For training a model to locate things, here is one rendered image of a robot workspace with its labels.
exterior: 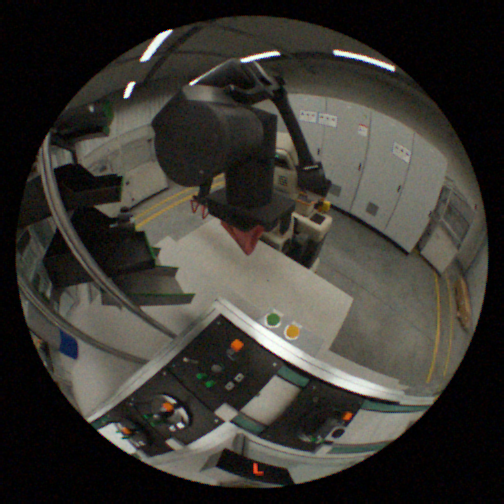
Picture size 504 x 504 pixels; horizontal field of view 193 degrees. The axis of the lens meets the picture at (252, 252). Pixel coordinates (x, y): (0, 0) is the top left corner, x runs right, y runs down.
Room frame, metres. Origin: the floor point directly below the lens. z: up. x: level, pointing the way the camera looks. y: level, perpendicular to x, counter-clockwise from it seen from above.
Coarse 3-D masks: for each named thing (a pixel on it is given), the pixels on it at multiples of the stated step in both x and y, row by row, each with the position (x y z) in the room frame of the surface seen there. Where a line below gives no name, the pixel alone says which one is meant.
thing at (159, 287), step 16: (144, 272) 0.22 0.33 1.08; (160, 272) 0.25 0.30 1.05; (176, 272) 0.29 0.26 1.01; (128, 288) 0.14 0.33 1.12; (144, 288) 0.17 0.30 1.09; (160, 288) 0.19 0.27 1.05; (176, 288) 0.22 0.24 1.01; (112, 304) 0.07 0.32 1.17; (144, 304) 0.11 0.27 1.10; (160, 304) 0.14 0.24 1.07; (176, 304) 0.16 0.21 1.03
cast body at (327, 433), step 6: (330, 420) -0.19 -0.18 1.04; (336, 420) -0.19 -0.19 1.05; (324, 426) -0.20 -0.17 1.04; (330, 426) -0.20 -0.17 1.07; (336, 426) -0.20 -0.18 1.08; (342, 426) -0.21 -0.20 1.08; (318, 432) -0.22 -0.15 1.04; (324, 432) -0.22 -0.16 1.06; (330, 432) -0.21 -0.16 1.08; (336, 432) -0.21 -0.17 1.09; (342, 432) -0.22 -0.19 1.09; (318, 438) -0.25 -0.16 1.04; (324, 438) -0.23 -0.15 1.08; (330, 438) -0.23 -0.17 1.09; (336, 438) -0.24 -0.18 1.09
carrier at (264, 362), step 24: (216, 336) 0.09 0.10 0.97; (240, 336) 0.10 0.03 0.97; (192, 360) 0.01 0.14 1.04; (216, 360) 0.02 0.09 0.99; (240, 360) 0.02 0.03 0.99; (264, 360) 0.02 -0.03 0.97; (192, 384) -0.07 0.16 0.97; (216, 384) -0.05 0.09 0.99; (240, 384) -0.05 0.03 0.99; (264, 384) -0.05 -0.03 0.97; (216, 408) -0.14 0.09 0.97; (240, 408) -0.13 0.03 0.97
